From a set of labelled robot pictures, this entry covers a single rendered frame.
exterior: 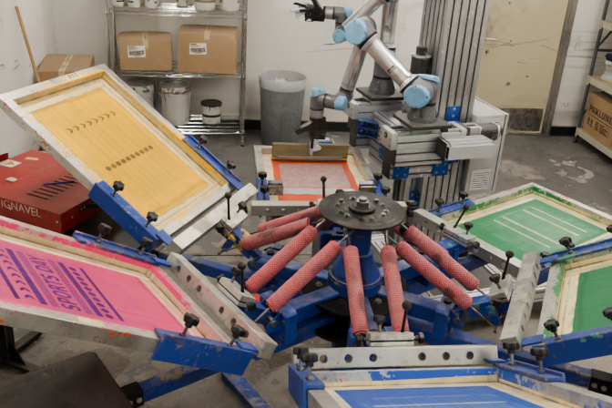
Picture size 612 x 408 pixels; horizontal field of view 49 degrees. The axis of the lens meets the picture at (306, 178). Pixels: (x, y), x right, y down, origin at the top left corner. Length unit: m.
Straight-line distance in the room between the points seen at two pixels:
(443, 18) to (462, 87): 0.39
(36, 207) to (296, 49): 4.35
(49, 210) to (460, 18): 2.16
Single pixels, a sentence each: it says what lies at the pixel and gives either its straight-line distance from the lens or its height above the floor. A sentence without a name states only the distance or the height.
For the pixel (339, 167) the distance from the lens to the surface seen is 3.60.
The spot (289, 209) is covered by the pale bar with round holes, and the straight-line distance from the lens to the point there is 2.94.
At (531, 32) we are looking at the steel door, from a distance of 7.44.
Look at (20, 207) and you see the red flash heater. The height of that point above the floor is 1.09.
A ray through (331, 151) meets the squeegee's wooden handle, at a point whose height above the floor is 1.02.
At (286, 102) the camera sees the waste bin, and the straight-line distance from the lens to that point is 6.34.
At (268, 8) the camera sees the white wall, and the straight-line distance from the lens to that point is 6.67.
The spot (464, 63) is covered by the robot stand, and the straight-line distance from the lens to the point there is 3.70.
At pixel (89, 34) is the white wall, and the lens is 6.81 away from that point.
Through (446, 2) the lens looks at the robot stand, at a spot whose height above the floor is 1.82.
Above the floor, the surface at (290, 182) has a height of 0.96.
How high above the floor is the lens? 2.30
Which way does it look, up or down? 23 degrees down
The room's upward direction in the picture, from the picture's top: 4 degrees clockwise
